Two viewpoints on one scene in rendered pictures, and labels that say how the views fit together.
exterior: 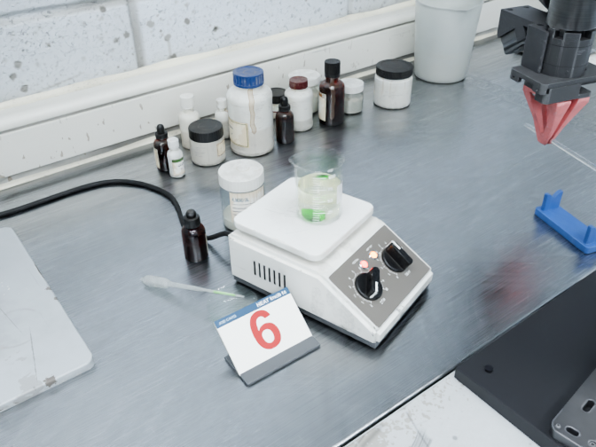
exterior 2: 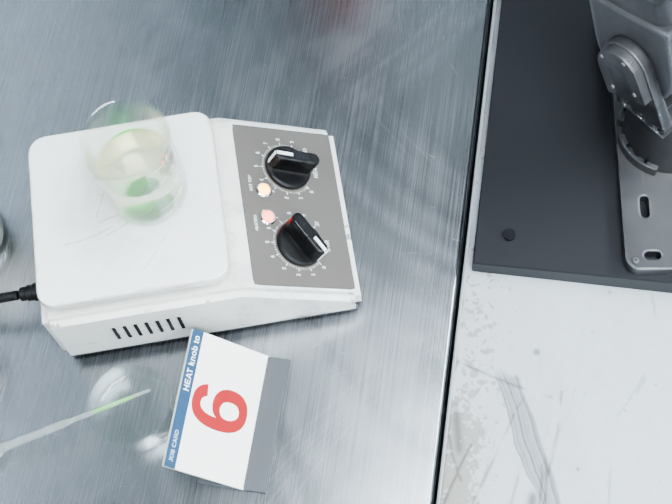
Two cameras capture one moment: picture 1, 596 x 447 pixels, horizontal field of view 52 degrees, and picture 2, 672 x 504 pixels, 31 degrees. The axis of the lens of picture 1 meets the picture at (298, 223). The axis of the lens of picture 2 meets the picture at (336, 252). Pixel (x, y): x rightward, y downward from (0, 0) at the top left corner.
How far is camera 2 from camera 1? 0.39 m
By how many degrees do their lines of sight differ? 38
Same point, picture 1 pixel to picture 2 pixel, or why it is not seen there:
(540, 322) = (508, 112)
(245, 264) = (95, 337)
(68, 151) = not seen: outside the picture
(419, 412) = (477, 353)
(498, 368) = (517, 224)
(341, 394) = (377, 405)
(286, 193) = (61, 187)
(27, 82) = not seen: outside the picture
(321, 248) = (219, 256)
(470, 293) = (386, 119)
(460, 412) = (516, 313)
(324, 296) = (259, 306)
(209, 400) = not seen: outside the picture
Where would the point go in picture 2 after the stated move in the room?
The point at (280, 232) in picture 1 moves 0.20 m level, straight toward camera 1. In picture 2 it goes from (135, 272) to (380, 488)
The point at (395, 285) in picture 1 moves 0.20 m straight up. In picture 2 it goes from (318, 206) to (290, 39)
